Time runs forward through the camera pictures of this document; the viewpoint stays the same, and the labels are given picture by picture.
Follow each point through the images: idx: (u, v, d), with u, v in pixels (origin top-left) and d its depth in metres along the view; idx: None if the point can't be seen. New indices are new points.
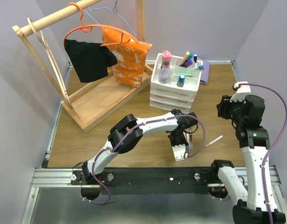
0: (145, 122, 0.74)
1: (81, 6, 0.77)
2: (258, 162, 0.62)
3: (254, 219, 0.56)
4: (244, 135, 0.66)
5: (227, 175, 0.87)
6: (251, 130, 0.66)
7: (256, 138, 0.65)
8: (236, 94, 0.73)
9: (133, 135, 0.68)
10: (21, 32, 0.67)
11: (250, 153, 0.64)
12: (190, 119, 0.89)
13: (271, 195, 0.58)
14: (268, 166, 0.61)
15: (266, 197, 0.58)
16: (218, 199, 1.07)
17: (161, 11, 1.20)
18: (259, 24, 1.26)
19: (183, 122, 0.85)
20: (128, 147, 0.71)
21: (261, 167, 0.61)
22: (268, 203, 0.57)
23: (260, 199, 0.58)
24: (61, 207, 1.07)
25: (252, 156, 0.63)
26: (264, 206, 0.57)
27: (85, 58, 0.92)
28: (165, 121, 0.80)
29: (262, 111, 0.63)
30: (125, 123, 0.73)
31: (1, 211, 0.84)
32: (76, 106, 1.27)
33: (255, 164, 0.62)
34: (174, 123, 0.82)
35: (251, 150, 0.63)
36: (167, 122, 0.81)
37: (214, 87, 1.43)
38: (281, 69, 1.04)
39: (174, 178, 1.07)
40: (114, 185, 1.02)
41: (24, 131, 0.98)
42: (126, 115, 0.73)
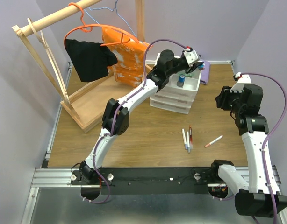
0: (127, 99, 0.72)
1: (82, 6, 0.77)
2: (257, 146, 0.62)
3: (257, 202, 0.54)
4: (243, 122, 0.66)
5: (226, 171, 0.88)
6: (250, 117, 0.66)
7: (255, 125, 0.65)
8: (239, 83, 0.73)
9: (122, 115, 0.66)
10: (21, 32, 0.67)
11: (250, 138, 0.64)
12: (162, 69, 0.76)
13: (272, 178, 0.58)
14: (267, 150, 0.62)
15: (267, 179, 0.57)
16: (218, 199, 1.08)
17: (162, 11, 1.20)
18: (259, 24, 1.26)
19: (158, 82, 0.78)
20: (123, 128, 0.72)
21: (261, 151, 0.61)
22: (269, 185, 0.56)
23: (261, 182, 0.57)
24: (61, 207, 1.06)
25: (251, 141, 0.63)
26: (266, 189, 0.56)
27: (85, 58, 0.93)
28: (144, 89, 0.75)
29: (261, 98, 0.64)
30: (111, 109, 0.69)
31: (1, 212, 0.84)
32: (76, 106, 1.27)
33: (254, 148, 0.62)
34: (153, 87, 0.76)
35: (250, 135, 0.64)
36: (146, 88, 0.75)
37: (214, 88, 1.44)
38: (281, 70, 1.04)
39: (174, 178, 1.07)
40: (114, 185, 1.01)
41: (23, 131, 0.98)
42: (108, 101, 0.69)
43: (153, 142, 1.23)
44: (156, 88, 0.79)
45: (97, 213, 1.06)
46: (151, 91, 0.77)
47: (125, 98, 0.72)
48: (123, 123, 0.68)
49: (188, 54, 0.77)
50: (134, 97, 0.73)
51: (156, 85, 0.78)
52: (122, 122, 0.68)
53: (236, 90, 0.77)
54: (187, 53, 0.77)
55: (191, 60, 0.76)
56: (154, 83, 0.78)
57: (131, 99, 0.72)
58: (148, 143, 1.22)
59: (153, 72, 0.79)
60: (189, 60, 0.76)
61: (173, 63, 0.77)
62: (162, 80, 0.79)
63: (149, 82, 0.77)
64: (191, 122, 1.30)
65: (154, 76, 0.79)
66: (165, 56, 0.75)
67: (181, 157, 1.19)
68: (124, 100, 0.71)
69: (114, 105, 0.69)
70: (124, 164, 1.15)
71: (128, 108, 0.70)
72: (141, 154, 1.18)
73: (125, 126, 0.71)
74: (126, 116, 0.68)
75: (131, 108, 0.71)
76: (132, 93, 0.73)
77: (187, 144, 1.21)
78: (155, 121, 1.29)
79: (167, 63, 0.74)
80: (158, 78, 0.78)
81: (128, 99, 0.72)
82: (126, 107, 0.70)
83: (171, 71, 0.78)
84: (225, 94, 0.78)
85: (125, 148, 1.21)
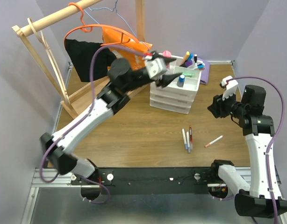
0: (64, 135, 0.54)
1: (82, 6, 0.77)
2: (261, 149, 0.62)
3: (258, 207, 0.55)
4: (247, 122, 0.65)
5: (227, 171, 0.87)
6: (255, 117, 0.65)
7: (260, 126, 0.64)
8: (229, 88, 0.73)
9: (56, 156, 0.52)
10: (21, 32, 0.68)
11: (254, 140, 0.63)
12: (116, 84, 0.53)
13: (275, 183, 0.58)
14: (271, 154, 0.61)
15: (269, 184, 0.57)
16: (218, 199, 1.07)
17: (162, 11, 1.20)
18: (259, 25, 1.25)
19: (113, 101, 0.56)
20: (68, 164, 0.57)
21: (266, 155, 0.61)
22: (271, 191, 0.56)
23: (263, 187, 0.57)
24: (61, 207, 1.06)
25: (255, 143, 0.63)
26: (268, 194, 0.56)
27: (85, 58, 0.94)
28: (90, 115, 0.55)
29: (263, 96, 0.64)
30: (44, 146, 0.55)
31: (1, 212, 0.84)
32: (76, 106, 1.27)
33: (259, 151, 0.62)
34: (103, 111, 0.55)
35: (254, 137, 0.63)
36: (94, 115, 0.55)
37: (214, 88, 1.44)
38: (282, 70, 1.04)
39: (174, 178, 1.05)
40: (114, 185, 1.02)
41: (23, 131, 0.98)
42: (40, 136, 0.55)
43: (153, 142, 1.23)
44: (112, 110, 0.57)
45: (97, 213, 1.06)
46: (104, 115, 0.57)
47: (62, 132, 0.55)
48: (61, 164, 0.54)
49: (149, 64, 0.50)
50: (75, 129, 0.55)
51: (109, 108, 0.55)
52: (60, 163, 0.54)
53: (229, 95, 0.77)
54: (148, 63, 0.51)
55: (154, 73, 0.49)
56: (106, 105, 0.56)
57: (70, 133, 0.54)
58: (148, 143, 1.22)
59: (108, 87, 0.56)
60: (151, 73, 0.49)
61: (132, 75, 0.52)
62: (119, 98, 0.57)
63: (98, 104, 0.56)
64: (191, 122, 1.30)
65: (109, 94, 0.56)
66: (117, 67, 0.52)
67: (181, 157, 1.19)
68: (59, 136, 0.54)
69: (48, 141, 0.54)
70: (124, 164, 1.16)
71: (65, 145, 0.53)
72: (141, 155, 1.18)
73: (70, 162, 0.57)
74: (62, 157, 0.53)
75: (70, 145, 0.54)
76: (74, 122, 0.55)
77: (187, 144, 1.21)
78: (155, 121, 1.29)
79: (119, 77, 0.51)
80: (116, 96, 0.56)
81: (66, 133, 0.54)
82: (62, 145, 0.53)
83: (133, 86, 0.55)
84: (219, 101, 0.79)
85: (125, 149, 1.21)
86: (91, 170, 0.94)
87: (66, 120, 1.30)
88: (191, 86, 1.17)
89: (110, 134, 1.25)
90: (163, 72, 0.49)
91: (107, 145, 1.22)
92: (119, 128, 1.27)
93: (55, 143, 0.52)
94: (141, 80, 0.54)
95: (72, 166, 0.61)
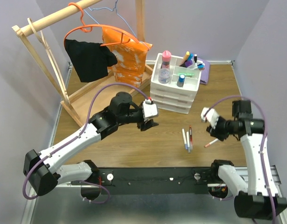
0: (51, 154, 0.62)
1: (82, 6, 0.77)
2: (256, 148, 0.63)
3: (256, 205, 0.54)
4: (241, 124, 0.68)
5: (227, 172, 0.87)
6: (248, 120, 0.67)
7: (254, 127, 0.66)
8: (211, 115, 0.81)
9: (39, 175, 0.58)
10: (21, 32, 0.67)
11: (248, 140, 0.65)
12: (113, 112, 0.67)
13: (271, 180, 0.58)
14: (266, 153, 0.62)
15: (265, 182, 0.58)
16: (218, 199, 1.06)
17: (161, 11, 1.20)
18: (259, 25, 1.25)
19: (104, 127, 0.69)
20: (47, 186, 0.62)
21: (260, 153, 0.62)
22: (268, 187, 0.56)
23: (260, 185, 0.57)
24: (61, 207, 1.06)
25: (249, 143, 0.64)
26: (265, 192, 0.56)
27: (85, 58, 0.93)
28: (80, 138, 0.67)
29: (249, 102, 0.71)
30: (29, 163, 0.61)
31: (1, 212, 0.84)
32: (76, 106, 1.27)
33: (253, 150, 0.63)
34: (92, 135, 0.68)
35: (249, 136, 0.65)
36: (83, 137, 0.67)
37: (214, 88, 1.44)
38: (282, 70, 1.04)
39: (174, 178, 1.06)
40: (114, 185, 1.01)
41: (23, 131, 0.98)
42: (26, 153, 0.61)
43: (153, 141, 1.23)
44: (101, 134, 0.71)
45: (97, 213, 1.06)
46: (91, 138, 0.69)
47: (50, 150, 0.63)
48: (42, 183, 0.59)
49: (147, 106, 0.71)
50: (62, 150, 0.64)
51: (97, 133, 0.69)
52: (41, 182, 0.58)
53: (218, 119, 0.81)
54: (145, 105, 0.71)
55: (150, 115, 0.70)
56: (96, 130, 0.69)
57: (57, 153, 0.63)
58: (148, 143, 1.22)
59: (100, 114, 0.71)
60: (147, 113, 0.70)
61: (127, 108, 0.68)
62: (108, 125, 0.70)
63: (89, 129, 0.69)
64: (191, 122, 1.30)
65: (99, 120, 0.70)
66: (121, 97, 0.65)
67: (181, 156, 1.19)
68: (46, 154, 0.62)
69: (35, 159, 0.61)
70: (124, 164, 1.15)
71: (50, 164, 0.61)
72: (141, 154, 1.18)
73: (50, 184, 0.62)
74: (46, 176, 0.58)
75: (55, 163, 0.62)
76: (63, 143, 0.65)
77: (187, 144, 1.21)
78: (155, 121, 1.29)
79: (121, 104, 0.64)
80: (106, 122, 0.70)
81: (53, 152, 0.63)
82: (48, 163, 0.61)
83: (123, 119, 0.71)
84: (216, 129, 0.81)
85: (125, 149, 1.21)
86: (87, 173, 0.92)
87: (66, 120, 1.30)
88: (191, 85, 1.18)
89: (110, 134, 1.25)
90: (154, 115, 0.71)
91: (107, 145, 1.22)
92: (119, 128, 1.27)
93: (42, 160, 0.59)
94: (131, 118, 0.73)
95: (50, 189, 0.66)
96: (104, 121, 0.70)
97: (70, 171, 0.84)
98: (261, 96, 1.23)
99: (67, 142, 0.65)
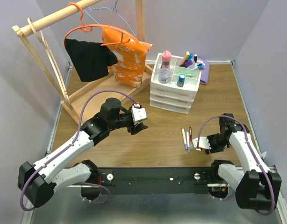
0: (46, 164, 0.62)
1: (82, 6, 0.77)
2: (242, 140, 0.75)
3: (254, 180, 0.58)
4: (227, 128, 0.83)
5: (227, 169, 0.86)
6: (232, 123, 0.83)
7: (237, 127, 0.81)
8: (202, 140, 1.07)
9: (35, 186, 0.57)
10: (21, 32, 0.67)
11: (235, 135, 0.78)
12: (104, 117, 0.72)
13: (261, 161, 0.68)
14: (251, 142, 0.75)
15: (256, 161, 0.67)
16: (218, 199, 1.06)
17: (161, 11, 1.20)
18: (259, 25, 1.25)
19: (95, 133, 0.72)
20: (44, 197, 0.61)
21: (247, 142, 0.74)
22: (260, 164, 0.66)
23: (253, 164, 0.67)
24: (61, 207, 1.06)
25: (236, 136, 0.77)
26: (258, 168, 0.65)
27: (85, 58, 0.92)
28: (73, 146, 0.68)
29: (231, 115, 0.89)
30: (24, 176, 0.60)
31: (1, 212, 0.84)
32: (76, 106, 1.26)
33: (240, 142, 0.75)
34: (85, 142, 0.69)
35: (234, 132, 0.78)
36: (76, 145, 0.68)
37: (214, 88, 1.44)
38: (282, 70, 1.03)
39: (174, 178, 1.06)
40: (114, 185, 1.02)
41: (23, 131, 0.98)
42: (21, 165, 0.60)
43: (153, 141, 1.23)
44: (93, 141, 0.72)
45: (97, 213, 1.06)
46: (85, 145, 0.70)
47: (44, 162, 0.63)
48: (39, 193, 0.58)
49: (137, 110, 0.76)
50: (56, 159, 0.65)
51: (90, 139, 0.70)
52: (39, 192, 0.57)
53: (208, 140, 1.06)
54: (134, 109, 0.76)
55: (140, 118, 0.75)
56: (88, 136, 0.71)
57: (52, 163, 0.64)
58: (148, 143, 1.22)
59: (90, 121, 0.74)
60: (136, 116, 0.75)
61: (117, 113, 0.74)
62: (100, 131, 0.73)
63: (81, 136, 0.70)
64: (191, 122, 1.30)
65: (91, 127, 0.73)
66: (111, 103, 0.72)
67: (182, 156, 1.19)
68: (41, 165, 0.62)
69: (29, 171, 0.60)
70: (124, 164, 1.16)
71: (46, 173, 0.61)
72: (141, 154, 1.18)
73: (46, 194, 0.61)
74: (43, 186, 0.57)
75: (51, 173, 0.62)
76: (57, 153, 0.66)
77: (187, 144, 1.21)
78: (155, 121, 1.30)
79: (111, 110, 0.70)
80: (97, 129, 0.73)
81: (47, 162, 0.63)
82: (44, 173, 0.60)
83: (114, 124, 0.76)
84: (212, 148, 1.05)
85: (125, 149, 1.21)
86: (86, 175, 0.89)
87: (65, 120, 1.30)
88: (191, 85, 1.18)
89: (110, 134, 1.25)
90: (145, 118, 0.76)
91: (107, 146, 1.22)
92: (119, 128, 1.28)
93: (37, 171, 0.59)
94: (122, 123, 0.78)
95: (47, 199, 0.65)
96: (97, 127, 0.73)
97: (67, 177, 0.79)
98: (261, 96, 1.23)
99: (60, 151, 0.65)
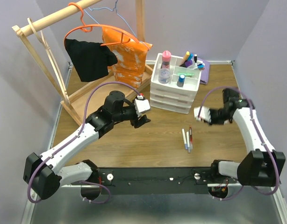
0: (53, 155, 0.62)
1: (82, 6, 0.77)
2: (247, 117, 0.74)
3: (257, 161, 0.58)
4: (232, 103, 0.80)
5: (225, 163, 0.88)
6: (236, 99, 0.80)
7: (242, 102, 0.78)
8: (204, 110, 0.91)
9: (43, 176, 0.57)
10: (21, 32, 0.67)
11: (240, 113, 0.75)
12: (109, 110, 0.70)
13: (266, 139, 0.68)
14: (256, 118, 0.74)
15: (261, 140, 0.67)
16: (219, 199, 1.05)
17: (161, 11, 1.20)
18: (259, 24, 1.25)
19: (100, 126, 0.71)
20: (50, 188, 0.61)
21: (252, 120, 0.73)
22: (264, 143, 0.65)
23: (257, 143, 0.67)
24: (61, 207, 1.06)
25: (240, 114, 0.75)
26: (262, 147, 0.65)
27: (85, 58, 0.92)
28: (79, 137, 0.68)
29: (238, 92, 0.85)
30: (31, 167, 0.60)
31: (2, 212, 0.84)
32: (76, 106, 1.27)
33: (246, 119, 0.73)
34: (91, 133, 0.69)
35: (239, 110, 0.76)
36: (82, 136, 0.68)
37: (213, 87, 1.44)
38: (282, 70, 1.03)
39: (174, 178, 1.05)
40: (114, 185, 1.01)
41: (23, 132, 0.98)
42: (28, 156, 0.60)
43: (153, 141, 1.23)
44: (98, 133, 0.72)
45: (97, 213, 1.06)
46: (90, 137, 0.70)
47: (51, 152, 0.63)
48: (46, 184, 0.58)
49: (140, 101, 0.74)
50: (63, 150, 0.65)
51: (96, 131, 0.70)
52: (46, 183, 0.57)
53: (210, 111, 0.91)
54: (139, 101, 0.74)
55: (144, 109, 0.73)
56: (94, 129, 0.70)
57: (59, 153, 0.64)
58: (148, 143, 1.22)
59: (95, 114, 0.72)
60: (140, 108, 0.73)
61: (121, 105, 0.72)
62: (105, 123, 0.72)
63: (87, 128, 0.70)
64: (191, 122, 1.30)
65: (96, 119, 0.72)
66: (115, 96, 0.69)
67: (182, 156, 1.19)
68: (49, 155, 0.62)
69: (36, 161, 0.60)
70: (124, 164, 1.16)
71: (53, 164, 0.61)
72: (141, 154, 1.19)
73: (53, 186, 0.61)
74: (50, 176, 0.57)
75: (58, 164, 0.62)
76: (63, 144, 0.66)
77: (187, 144, 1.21)
78: (155, 121, 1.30)
79: (116, 102, 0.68)
80: (103, 121, 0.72)
81: (54, 153, 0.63)
82: (51, 164, 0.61)
83: (118, 118, 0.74)
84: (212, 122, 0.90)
85: (125, 149, 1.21)
86: (87, 173, 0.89)
87: (66, 119, 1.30)
88: (191, 85, 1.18)
89: (111, 134, 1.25)
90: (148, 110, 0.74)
91: (107, 145, 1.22)
92: (119, 128, 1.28)
93: (44, 161, 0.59)
94: (127, 116, 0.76)
95: (54, 190, 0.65)
96: (103, 119, 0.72)
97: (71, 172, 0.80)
98: (261, 96, 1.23)
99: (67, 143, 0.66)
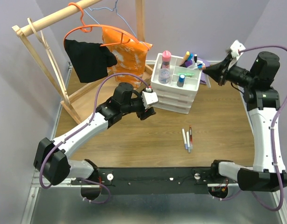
0: (65, 139, 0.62)
1: (82, 6, 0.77)
2: (267, 123, 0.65)
3: (262, 181, 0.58)
4: (252, 96, 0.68)
5: (227, 164, 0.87)
6: (260, 91, 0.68)
7: (265, 100, 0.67)
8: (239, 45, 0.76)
9: (55, 161, 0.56)
10: (21, 32, 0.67)
11: (259, 115, 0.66)
12: (118, 100, 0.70)
13: (279, 157, 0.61)
14: (276, 128, 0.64)
15: (273, 158, 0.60)
16: (218, 198, 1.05)
17: (161, 11, 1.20)
18: (259, 24, 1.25)
19: (110, 115, 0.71)
20: (60, 175, 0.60)
21: (270, 129, 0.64)
22: (276, 164, 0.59)
23: (268, 161, 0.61)
24: (61, 207, 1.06)
25: (260, 118, 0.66)
26: (272, 168, 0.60)
27: (85, 58, 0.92)
28: (89, 125, 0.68)
29: (275, 70, 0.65)
30: (42, 152, 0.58)
31: (2, 212, 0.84)
32: (76, 106, 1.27)
33: (263, 126, 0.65)
34: (101, 122, 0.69)
35: (259, 111, 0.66)
36: (93, 124, 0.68)
37: (213, 88, 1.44)
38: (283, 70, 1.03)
39: (174, 178, 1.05)
40: (114, 185, 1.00)
41: (23, 132, 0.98)
42: (40, 140, 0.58)
43: (153, 141, 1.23)
44: (107, 123, 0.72)
45: (98, 213, 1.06)
46: (100, 126, 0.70)
47: (63, 137, 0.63)
48: (59, 169, 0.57)
49: (148, 94, 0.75)
50: (75, 136, 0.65)
51: (106, 120, 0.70)
52: (59, 168, 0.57)
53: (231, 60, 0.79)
54: (147, 93, 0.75)
55: (152, 102, 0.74)
56: (104, 118, 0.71)
57: (71, 139, 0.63)
58: (148, 143, 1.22)
59: (104, 104, 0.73)
60: (148, 100, 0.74)
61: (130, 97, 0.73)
62: (114, 114, 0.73)
63: (97, 116, 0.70)
64: (191, 122, 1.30)
65: (105, 109, 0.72)
66: (124, 87, 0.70)
67: (181, 156, 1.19)
68: (61, 140, 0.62)
69: (48, 145, 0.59)
70: (124, 164, 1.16)
71: (66, 149, 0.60)
72: (141, 154, 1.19)
73: (63, 172, 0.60)
74: (63, 161, 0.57)
75: (70, 149, 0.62)
76: (75, 130, 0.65)
77: (187, 144, 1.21)
78: (155, 121, 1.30)
79: (125, 93, 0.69)
80: (111, 111, 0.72)
81: (67, 138, 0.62)
82: (64, 148, 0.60)
83: (126, 109, 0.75)
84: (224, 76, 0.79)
85: (125, 149, 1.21)
86: (89, 171, 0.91)
87: (66, 119, 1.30)
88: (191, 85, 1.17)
89: (111, 134, 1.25)
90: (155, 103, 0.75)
91: (107, 145, 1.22)
92: (119, 128, 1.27)
93: (57, 146, 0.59)
94: (133, 108, 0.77)
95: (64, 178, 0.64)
96: (112, 109, 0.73)
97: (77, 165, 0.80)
98: None
99: (78, 129, 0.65)
